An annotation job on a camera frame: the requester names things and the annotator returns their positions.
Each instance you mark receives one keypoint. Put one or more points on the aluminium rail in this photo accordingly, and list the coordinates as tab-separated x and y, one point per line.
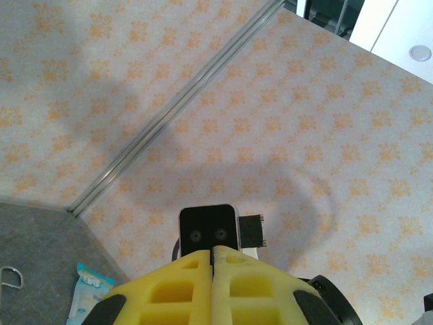
176	105

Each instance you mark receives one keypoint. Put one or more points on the blue white wipes packet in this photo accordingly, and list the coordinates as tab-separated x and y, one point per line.
88	287

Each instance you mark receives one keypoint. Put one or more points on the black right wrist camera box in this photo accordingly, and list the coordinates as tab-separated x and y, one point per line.
207	223

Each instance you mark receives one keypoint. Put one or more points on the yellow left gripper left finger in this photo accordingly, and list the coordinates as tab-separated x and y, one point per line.
176	304

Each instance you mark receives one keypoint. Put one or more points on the round grey disc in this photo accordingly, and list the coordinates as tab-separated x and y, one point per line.
420	53

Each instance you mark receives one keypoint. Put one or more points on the silver metal loop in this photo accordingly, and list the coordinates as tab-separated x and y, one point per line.
18	275

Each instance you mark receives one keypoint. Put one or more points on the white cabinet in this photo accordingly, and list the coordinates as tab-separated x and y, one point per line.
399	23

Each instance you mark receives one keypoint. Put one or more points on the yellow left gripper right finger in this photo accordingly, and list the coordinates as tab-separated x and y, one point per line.
257	304

